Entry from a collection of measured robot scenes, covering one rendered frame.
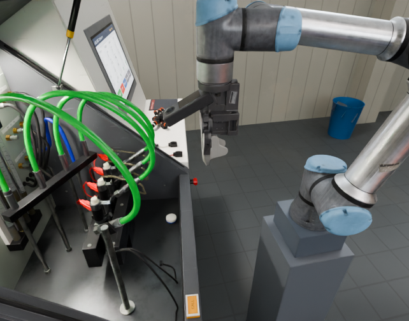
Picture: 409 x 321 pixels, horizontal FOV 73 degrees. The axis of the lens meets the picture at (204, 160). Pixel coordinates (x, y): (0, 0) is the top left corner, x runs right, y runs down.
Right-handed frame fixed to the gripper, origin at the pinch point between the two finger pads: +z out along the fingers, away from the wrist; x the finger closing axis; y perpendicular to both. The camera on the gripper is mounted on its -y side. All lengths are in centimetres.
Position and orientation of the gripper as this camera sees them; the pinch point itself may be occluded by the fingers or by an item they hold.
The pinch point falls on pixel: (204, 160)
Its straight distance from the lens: 69.1
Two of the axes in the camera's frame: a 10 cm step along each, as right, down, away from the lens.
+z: 0.0, 8.3, 5.5
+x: -1.0, -5.5, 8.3
